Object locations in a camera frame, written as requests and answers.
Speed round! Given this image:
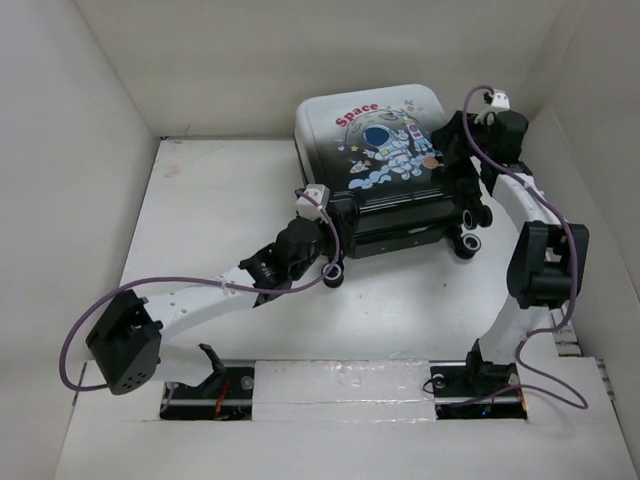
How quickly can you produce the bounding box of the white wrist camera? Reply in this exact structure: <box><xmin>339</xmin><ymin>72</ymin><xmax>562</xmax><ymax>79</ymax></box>
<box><xmin>295</xmin><ymin>184</ymin><xmax>330</xmax><ymax>221</ymax></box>
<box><xmin>474</xmin><ymin>89</ymin><xmax>511</xmax><ymax>125</ymax></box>

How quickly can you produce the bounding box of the aluminium side rail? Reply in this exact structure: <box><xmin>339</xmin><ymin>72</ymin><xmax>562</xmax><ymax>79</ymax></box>
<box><xmin>550</xmin><ymin>306</ymin><xmax>584</xmax><ymax>358</ymax></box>

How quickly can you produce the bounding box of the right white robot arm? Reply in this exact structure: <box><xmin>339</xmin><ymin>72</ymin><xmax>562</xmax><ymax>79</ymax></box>
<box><xmin>432</xmin><ymin>109</ymin><xmax>589</xmax><ymax>397</ymax></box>

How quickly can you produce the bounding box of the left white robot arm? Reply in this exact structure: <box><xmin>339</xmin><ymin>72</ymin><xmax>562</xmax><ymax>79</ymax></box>
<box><xmin>86</xmin><ymin>191</ymin><xmax>344</xmax><ymax>397</ymax></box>

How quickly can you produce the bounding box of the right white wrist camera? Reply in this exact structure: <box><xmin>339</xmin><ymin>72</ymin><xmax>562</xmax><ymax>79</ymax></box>
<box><xmin>474</xmin><ymin>89</ymin><xmax>511</xmax><ymax>125</ymax></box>

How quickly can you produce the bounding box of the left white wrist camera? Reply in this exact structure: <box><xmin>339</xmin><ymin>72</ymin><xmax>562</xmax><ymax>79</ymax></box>
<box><xmin>295</xmin><ymin>184</ymin><xmax>330</xmax><ymax>221</ymax></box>

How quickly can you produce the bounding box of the black kids space suitcase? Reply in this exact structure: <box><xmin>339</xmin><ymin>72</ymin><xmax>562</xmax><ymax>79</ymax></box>
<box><xmin>294</xmin><ymin>84</ymin><xmax>482</xmax><ymax>260</ymax></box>

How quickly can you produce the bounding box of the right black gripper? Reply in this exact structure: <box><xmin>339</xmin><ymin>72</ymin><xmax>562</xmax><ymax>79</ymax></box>
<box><xmin>426</xmin><ymin>111</ymin><xmax>492</xmax><ymax>163</ymax></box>

